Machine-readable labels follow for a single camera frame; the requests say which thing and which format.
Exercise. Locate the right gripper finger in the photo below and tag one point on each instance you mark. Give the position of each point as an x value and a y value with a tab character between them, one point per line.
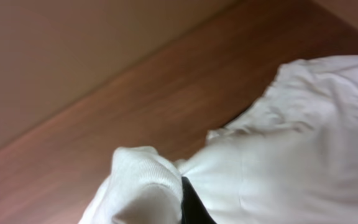
193	210

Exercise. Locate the white polo shirt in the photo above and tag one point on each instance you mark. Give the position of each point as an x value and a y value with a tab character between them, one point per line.
292	157

